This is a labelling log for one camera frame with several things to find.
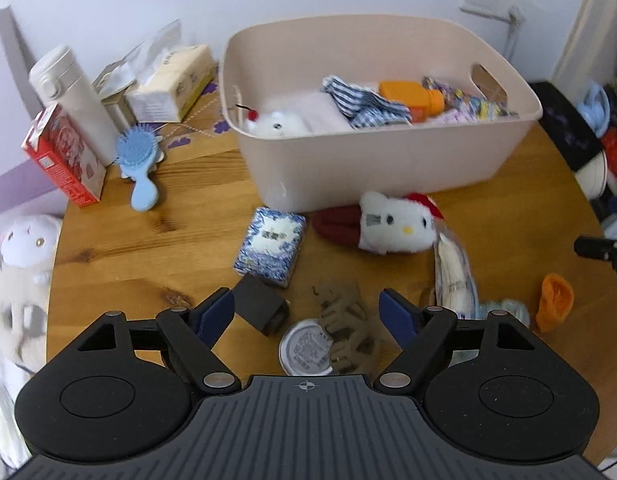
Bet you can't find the orange cloth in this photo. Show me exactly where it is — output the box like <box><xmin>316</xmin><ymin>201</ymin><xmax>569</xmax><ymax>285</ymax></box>
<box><xmin>535</xmin><ymin>273</ymin><xmax>575</xmax><ymax>333</ymax></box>

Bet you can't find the brown hair claw clip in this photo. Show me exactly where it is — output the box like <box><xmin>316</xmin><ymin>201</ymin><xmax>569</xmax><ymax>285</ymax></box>
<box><xmin>313</xmin><ymin>282</ymin><xmax>381</xmax><ymax>379</ymax></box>

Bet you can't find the grey white plush toy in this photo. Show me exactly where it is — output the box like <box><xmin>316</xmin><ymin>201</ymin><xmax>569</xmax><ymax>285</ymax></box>
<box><xmin>236</xmin><ymin>104</ymin><xmax>311</xmax><ymax>139</ymax></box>

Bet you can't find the orange bottle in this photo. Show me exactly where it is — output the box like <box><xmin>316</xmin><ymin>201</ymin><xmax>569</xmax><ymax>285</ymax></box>
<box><xmin>379</xmin><ymin>80</ymin><xmax>446</xmax><ymax>122</ymax></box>

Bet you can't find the clear plastic packet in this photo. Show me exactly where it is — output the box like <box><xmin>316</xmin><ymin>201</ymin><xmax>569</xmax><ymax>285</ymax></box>
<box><xmin>433</xmin><ymin>220</ymin><xmax>479</xmax><ymax>320</ymax></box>

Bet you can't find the small black box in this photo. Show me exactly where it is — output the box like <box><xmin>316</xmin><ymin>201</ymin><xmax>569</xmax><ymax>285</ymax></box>
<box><xmin>232</xmin><ymin>274</ymin><xmax>290</xmax><ymax>336</ymax></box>

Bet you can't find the hello kitty plush toy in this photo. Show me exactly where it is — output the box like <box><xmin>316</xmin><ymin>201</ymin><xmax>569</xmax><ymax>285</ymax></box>
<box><xmin>311</xmin><ymin>190</ymin><xmax>446</xmax><ymax>255</ymax></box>

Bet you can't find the blue white porcelain-pattern box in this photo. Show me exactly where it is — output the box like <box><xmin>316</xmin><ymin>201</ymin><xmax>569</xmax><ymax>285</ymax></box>
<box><xmin>234</xmin><ymin>207</ymin><xmax>307</xmax><ymax>288</ymax></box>

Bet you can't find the black tablet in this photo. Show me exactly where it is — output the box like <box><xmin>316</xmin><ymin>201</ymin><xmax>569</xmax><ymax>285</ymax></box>
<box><xmin>529</xmin><ymin>80</ymin><xmax>603</xmax><ymax>172</ymax></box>

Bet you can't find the white plush doll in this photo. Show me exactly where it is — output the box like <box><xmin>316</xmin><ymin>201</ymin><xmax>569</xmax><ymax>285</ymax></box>
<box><xmin>0</xmin><ymin>214</ymin><xmax>62</xmax><ymax>374</ymax></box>

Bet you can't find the blue hairbrush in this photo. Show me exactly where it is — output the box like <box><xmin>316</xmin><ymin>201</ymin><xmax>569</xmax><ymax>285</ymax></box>
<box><xmin>115</xmin><ymin>125</ymin><xmax>164</xmax><ymax>212</ymax></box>

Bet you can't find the purple flower patterned mat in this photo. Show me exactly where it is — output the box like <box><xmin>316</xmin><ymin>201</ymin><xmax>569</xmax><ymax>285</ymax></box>
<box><xmin>156</xmin><ymin>66</ymin><xmax>231</xmax><ymax>152</ymax></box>

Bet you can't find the colourful snack packet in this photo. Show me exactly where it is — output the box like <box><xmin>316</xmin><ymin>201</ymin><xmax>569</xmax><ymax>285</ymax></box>
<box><xmin>422</xmin><ymin>77</ymin><xmax>517</xmax><ymax>120</ymax></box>

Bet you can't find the blue checked cloth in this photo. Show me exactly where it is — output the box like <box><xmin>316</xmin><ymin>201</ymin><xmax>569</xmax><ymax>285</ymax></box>
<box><xmin>320</xmin><ymin>75</ymin><xmax>411</xmax><ymax>129</ymax></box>

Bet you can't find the red carton box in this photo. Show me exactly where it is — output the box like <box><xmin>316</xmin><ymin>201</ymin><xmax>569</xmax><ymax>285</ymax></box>
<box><xmin>21</xmin><ymin>104</ymin><xmax>106</xmax><ymax>207</ymax></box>

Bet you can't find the pale pink cloth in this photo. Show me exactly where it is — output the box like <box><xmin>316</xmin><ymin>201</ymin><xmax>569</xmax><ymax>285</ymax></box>
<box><xmin>288</xmin><ymin>92</ymin><xmax>353</xmax><ymax>134</ymax></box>

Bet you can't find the pink plastic storage bin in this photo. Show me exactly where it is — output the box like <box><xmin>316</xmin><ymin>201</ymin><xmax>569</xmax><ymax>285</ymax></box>
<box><xmin>220</xmin><ymin>15</ymin><xmax>543</xmax><ymax>212</ymax></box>

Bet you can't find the white tissue pack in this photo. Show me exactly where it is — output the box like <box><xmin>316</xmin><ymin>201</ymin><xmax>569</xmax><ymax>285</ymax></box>
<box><xmin>124</xmin><ymin>20</ymin><xmax>216</xmax><ymax>124</ymax></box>

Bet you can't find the small cardboard box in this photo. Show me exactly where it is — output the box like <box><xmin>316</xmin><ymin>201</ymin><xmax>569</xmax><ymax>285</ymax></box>
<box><xmin>92</xmin><ymin>61</ymin><xmax>137</xmax><ymax>132</ymax></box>

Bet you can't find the purple white board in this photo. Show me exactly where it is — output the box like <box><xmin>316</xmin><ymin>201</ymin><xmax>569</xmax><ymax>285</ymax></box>
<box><xmin>0</xmin><ymin>8</ymin><xmax>66</xmax><ymax>216</ymax></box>

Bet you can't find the white thermos bottle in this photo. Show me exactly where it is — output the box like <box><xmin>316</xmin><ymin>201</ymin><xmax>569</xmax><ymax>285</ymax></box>
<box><xmin>28</xmin><ymin>46</ymin><xmax>120</xmax><ymax>166</ymax></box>

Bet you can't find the white power cable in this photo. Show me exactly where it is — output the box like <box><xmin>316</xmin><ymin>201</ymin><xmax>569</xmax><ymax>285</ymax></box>
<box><xmin>502</xmin><ymin>6</ymin><xmax>525</xmax><ymax>61</ymax></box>

